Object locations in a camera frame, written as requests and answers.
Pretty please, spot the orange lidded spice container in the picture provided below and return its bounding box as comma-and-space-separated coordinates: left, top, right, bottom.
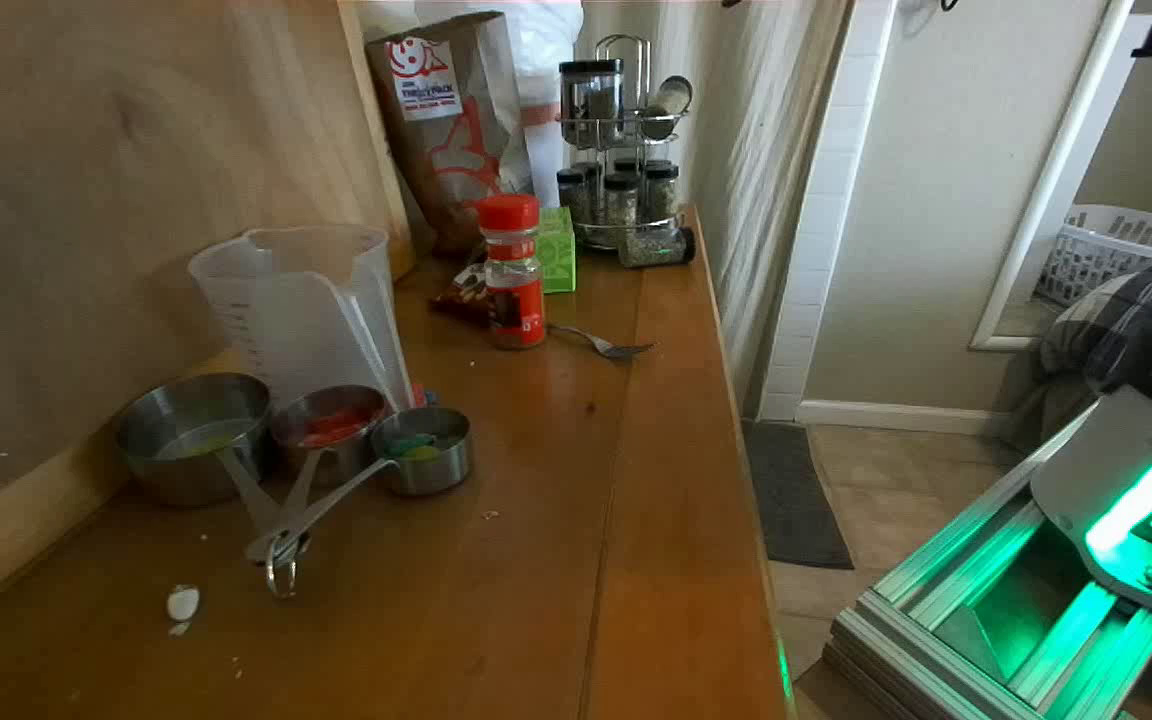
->
472, 187, 550, 356

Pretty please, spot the clear plastic measuring jug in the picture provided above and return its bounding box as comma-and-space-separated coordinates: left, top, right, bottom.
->
182, 221, 415, 416

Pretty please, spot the green cardboard box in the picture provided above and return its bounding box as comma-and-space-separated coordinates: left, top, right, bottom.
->
534, 203, 584, 298

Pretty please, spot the brown chocolate box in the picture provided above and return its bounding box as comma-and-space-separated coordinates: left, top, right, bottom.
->
426, 255, 519, 332

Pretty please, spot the spice jar black lid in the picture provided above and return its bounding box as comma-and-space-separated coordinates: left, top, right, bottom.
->
637, 155, 684, 228
599, 172, 643, 230
557, 56, 626, 153

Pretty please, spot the dark doormat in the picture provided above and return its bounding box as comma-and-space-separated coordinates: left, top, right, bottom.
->
740, 418, 856, 574

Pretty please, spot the medium steel measuring cup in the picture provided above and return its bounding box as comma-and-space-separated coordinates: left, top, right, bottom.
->
252, 380, 395, 560

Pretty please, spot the brown paper bag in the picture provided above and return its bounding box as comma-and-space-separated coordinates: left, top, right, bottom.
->
364, 8, 534, 265

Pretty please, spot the white plastic bag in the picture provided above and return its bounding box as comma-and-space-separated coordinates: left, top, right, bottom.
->
355, 0, 591, 210

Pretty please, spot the large steel measuring cup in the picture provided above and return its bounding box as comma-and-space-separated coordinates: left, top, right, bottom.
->
110, 367, 296, 562

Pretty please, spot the white crumb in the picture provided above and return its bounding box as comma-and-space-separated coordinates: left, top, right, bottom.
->
158, 579, 205, 638

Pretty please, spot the wooden backboard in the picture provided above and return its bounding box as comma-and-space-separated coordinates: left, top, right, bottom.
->
0, 0, 415, 647

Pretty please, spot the white doorway trim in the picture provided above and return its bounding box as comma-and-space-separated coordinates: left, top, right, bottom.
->
967, 0, 1152, 356

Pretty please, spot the plaid cloth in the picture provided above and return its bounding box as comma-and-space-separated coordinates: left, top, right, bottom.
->
998, 250, 1152, 453

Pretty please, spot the white laundry basket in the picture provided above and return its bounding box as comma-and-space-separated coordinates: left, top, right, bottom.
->
1028, 200, 1152, 315

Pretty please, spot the wire spice rack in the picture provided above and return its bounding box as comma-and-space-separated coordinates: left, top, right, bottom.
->
550, 29, 699, 273

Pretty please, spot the white door frame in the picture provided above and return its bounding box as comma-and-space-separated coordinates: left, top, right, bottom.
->
751, 0, 905, 426

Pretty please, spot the metal cup ring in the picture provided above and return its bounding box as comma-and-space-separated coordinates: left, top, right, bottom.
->
258, 526, 306, 599

